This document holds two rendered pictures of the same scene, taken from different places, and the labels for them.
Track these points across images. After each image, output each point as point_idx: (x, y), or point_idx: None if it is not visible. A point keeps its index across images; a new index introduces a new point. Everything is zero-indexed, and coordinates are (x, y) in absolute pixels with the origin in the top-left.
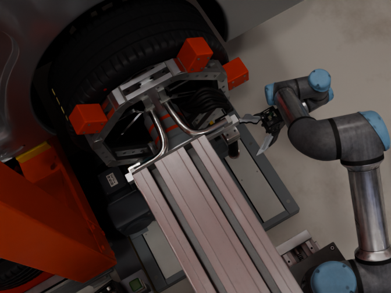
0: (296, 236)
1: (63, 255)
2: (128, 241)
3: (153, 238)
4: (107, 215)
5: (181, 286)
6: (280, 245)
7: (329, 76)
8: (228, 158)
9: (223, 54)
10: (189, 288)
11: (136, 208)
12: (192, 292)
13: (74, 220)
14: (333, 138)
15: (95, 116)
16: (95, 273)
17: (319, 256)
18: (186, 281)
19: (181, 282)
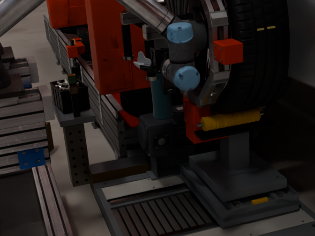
0: (48, 91)
1: (87, 1)
2: (142, 163)
3: (142, 183)
4: None
5: (93, 208)
6: (47, 86)
7: (179, 28)
8: (217, 229)
9: (238, 25)
10: (89, 213)
11: (153, 120)
12: (84, 214)
13: (114, 11)
14: None
15: None
16: (96, 82)
17: (18, 84)
18: (96, 211)
19: (98, 208)
